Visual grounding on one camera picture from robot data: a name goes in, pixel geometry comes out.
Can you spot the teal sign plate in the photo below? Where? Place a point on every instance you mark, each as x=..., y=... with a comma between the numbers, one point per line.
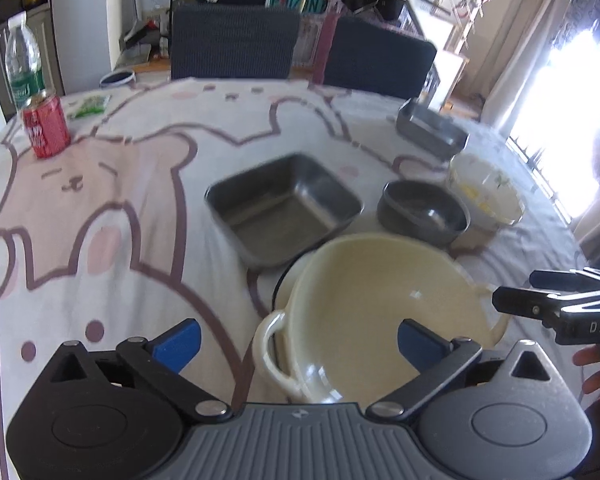
x=295, y=2

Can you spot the red drink can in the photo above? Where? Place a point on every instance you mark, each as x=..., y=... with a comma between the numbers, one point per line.
x=45, y=127

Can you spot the dark lidded round container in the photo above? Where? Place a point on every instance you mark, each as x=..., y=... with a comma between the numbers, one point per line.
x=117, y=79

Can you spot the large square steel tray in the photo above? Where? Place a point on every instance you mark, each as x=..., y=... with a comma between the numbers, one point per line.
x=280, y=210

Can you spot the person's right hand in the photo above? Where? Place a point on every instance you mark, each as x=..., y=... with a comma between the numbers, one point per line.
x=587, y=357

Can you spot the white perforated cart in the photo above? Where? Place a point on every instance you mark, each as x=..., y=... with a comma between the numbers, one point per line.
x=307, y=40

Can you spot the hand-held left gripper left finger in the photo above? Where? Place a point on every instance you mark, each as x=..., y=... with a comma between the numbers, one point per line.
x=180, y=342

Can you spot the small rectangular steel tray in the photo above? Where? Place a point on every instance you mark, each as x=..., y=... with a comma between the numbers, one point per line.
x=430, y=127

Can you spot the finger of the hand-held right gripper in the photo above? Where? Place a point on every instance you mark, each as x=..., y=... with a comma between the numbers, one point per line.
x=560, y=280
x=530, y=302

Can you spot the beige curtain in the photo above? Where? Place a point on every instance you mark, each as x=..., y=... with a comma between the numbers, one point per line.
x=525, y=50

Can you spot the bear print tablecloth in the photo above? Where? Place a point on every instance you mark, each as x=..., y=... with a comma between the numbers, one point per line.
x=130, y=185

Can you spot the green packet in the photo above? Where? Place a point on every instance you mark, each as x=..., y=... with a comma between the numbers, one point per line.
x=90, y=106

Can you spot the floral yellow-rimmed bowl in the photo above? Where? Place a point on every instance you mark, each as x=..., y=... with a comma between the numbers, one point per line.
x=490, y=195

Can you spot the clear green-label water bottle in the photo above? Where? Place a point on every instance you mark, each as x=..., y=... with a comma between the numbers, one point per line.
x=22, y=60

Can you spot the white dark-rimmed plate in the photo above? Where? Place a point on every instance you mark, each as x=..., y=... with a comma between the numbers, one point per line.
x=286, y=280

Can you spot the oval steel bowl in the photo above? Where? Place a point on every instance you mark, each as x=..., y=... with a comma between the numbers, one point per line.
x=420, y=210

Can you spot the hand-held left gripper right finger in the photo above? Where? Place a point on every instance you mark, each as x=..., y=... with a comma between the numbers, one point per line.
x=420, y=342

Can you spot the dark grey chair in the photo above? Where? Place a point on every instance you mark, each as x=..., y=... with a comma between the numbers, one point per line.
x=375, y=55
x=235, y=40

